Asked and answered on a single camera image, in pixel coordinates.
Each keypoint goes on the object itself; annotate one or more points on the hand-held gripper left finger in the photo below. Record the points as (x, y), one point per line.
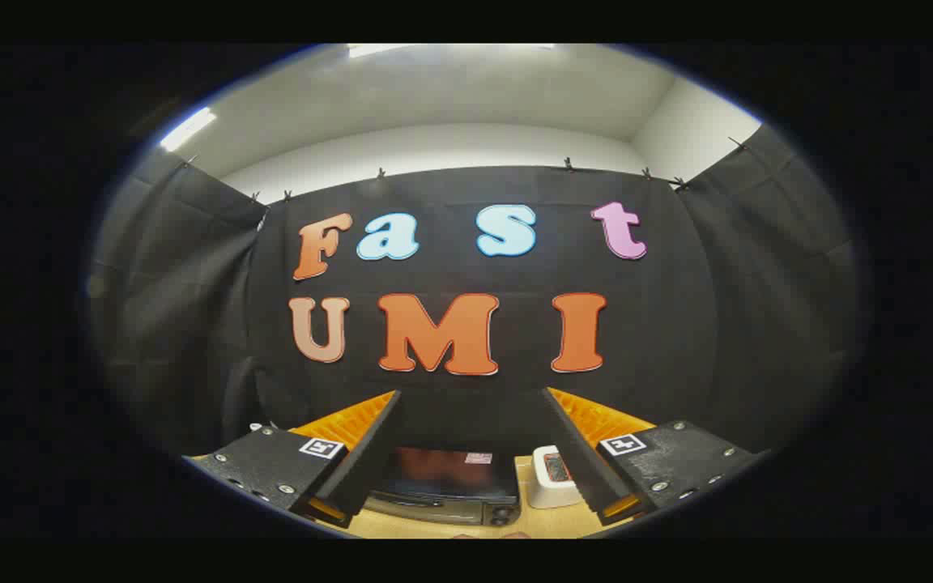
(365, 461)

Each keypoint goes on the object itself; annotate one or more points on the black backdrop cloth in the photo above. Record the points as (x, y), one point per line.
(677, 324)

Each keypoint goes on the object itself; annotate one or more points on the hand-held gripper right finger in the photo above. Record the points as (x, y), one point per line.
(576, 461)

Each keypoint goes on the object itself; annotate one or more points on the black toaster oven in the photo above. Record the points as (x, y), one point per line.
(450, 486)

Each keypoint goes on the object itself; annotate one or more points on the ceiling light panel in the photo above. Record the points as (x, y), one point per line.
(434, 48)
(188, 129)

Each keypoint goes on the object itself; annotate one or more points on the white slot toaster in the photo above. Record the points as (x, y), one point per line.
(551, 492)

